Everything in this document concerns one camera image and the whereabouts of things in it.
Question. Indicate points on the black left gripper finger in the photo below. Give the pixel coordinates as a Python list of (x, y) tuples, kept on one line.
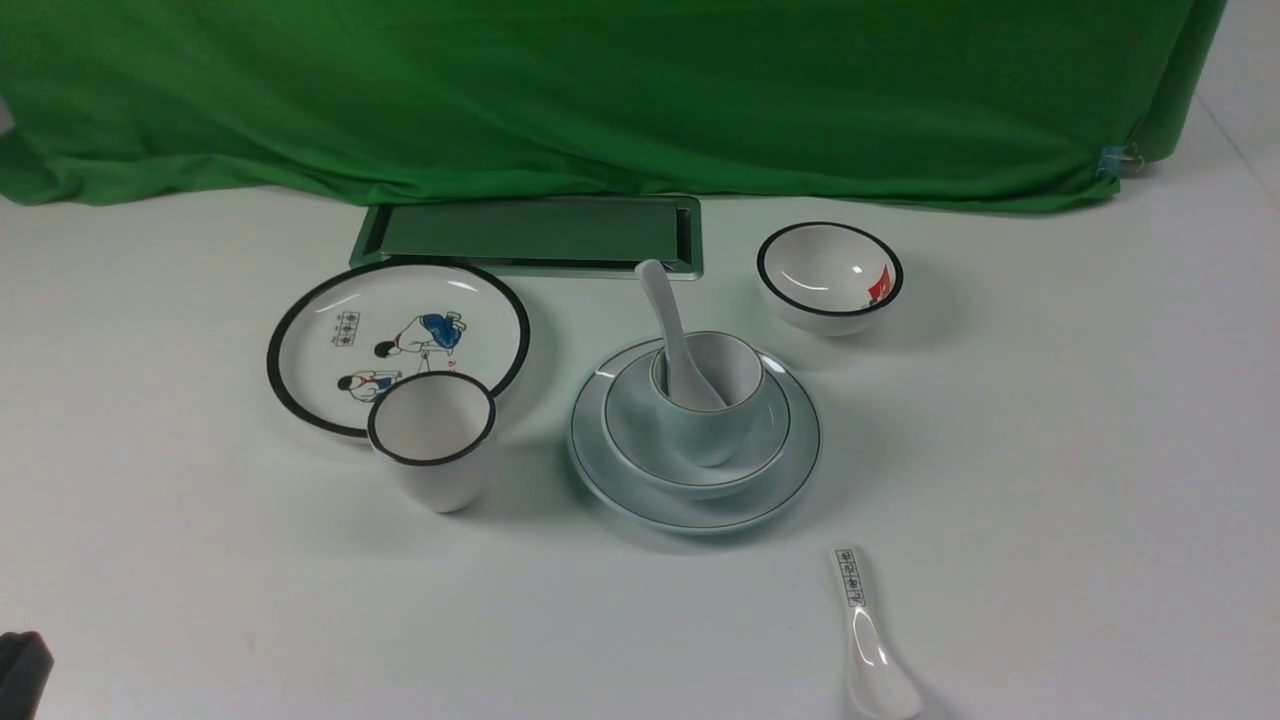
[(26, 664)]

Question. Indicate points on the pale blue gold-rimmed bowl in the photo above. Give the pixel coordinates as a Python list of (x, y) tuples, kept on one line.
[(632, 420)]

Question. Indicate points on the plain white ceramic spoon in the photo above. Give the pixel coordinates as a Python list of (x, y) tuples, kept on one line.
[(686, 385)]

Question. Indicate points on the pale blue gold-rimmed cup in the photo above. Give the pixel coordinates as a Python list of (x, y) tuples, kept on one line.
[(734, 370)]

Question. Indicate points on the black-rimmed illustrated plate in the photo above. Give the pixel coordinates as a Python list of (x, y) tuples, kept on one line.
[(347, 341)]

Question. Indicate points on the black-rimmed white cup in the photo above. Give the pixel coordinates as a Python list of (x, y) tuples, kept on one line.
[(433, 429)]

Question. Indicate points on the pale blue gold-rimmed plate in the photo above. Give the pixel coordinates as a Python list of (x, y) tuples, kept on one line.
[(625, 490)]

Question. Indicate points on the white spoon with characters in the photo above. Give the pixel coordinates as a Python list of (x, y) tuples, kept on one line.
[(878, 688)]

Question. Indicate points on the black-rimmed small white bowl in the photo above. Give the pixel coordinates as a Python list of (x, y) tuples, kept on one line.
[(828, 279)]

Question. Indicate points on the green backdrop cloth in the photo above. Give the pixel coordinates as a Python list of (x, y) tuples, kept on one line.
[(999, 106)]

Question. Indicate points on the blue binder clip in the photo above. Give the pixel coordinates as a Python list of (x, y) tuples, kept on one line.
[(1120, 161)]

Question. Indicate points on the silver table cable hatch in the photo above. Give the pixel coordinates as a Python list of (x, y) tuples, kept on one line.
[(592, 236)]

